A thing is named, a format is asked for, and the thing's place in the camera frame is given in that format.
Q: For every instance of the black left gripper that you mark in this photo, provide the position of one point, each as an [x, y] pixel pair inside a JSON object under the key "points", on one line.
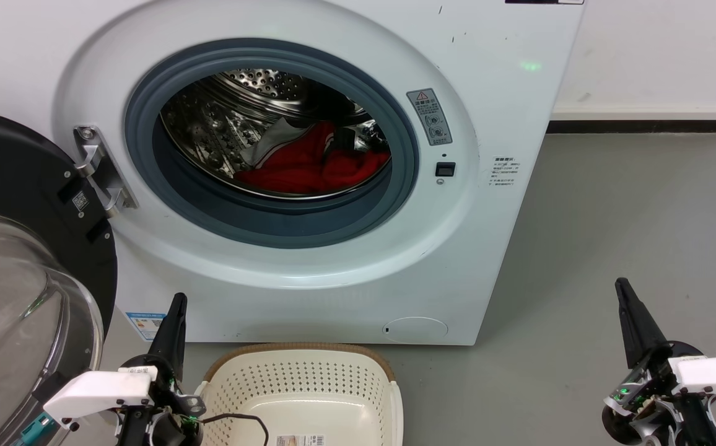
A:
{"points": [[175, 424]]}

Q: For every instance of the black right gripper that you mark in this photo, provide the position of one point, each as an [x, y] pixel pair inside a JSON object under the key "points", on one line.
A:
{"points": [[649, 409]]}

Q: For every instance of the red and white garment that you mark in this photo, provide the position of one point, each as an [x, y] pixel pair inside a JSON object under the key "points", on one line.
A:
{"points": [[296, 170]]}

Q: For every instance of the cream perforated laundry basket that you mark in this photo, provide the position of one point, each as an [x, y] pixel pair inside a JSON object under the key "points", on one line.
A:
{"points": [[302, 378]]}

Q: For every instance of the stainless steel washing machine drum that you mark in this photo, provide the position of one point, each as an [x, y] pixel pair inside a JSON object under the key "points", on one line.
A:
{"points": [[209, 130]]}

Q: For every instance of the washing machine door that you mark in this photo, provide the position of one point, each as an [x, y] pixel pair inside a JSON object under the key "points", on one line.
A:
{"points": [[11, 161]]}

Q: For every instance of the blue energy label sticker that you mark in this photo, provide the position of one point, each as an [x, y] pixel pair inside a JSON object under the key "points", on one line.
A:
{"points": [[144, 326]]}

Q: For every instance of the grey rubber door gasket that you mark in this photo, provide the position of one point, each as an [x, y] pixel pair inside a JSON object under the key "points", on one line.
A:
{"points": [[271, 226]]}

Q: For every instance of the teal plastic clip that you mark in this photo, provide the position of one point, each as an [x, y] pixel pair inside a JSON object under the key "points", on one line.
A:
{"points": [[36, 430]]}

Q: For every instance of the small QR code sticker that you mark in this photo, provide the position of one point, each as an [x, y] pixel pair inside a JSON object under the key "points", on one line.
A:
{"points": [[80, 201]]}

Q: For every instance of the silver metal door hinge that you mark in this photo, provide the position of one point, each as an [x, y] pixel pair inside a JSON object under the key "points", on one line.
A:
{"points": [[101, 167]]}

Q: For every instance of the white text info sticker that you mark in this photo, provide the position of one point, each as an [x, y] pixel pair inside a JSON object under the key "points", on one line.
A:
{"points": [[505, 171]]}

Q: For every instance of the white and black baseboard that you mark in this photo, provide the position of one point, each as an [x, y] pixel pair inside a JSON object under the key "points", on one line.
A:
{"points": [[643, 118]]}

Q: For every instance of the round white filter cover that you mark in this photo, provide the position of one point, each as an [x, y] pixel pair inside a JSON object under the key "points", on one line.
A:
{"points": [[415, 330]]}

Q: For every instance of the black door latch socket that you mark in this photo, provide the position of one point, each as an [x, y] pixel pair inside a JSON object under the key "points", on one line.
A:
{"points": [[445, 169]]}

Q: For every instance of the white front-load washing machine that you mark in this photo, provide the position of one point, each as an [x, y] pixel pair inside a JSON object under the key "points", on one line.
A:
{"points": [[488, 93]]}

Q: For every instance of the grey warning sticker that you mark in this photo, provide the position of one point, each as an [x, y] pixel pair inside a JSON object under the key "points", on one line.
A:
{"points": [[429, 116]]}

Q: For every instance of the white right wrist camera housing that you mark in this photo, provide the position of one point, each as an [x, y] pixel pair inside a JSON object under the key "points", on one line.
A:
{"points": [[714, 375]]}

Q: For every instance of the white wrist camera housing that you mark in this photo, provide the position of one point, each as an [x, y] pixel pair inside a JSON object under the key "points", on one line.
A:
{"points": [[714, 375], [98, 391]]}

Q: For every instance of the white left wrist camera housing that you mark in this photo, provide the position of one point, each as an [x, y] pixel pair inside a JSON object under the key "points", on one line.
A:
{"points": [[98, 391]]}

